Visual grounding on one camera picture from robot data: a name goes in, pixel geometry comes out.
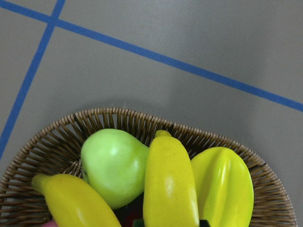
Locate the pink red apple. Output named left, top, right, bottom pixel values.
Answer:
left=42, top=220, right=58, bottom=227

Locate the yellow banana in basket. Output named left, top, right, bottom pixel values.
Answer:
left=32, top=174, right=121, bottom=227
left=143, top=130, right=199, bottom=227

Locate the brown wicker basket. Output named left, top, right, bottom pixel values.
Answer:
left=0, top=107, right=297, bottom=227

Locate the green plastic pear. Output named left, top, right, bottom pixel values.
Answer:
left=80, top=129, right=149, bottom=210

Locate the yellow starfruit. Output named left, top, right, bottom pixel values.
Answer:
left=191, top=147, right=254, bottom=227

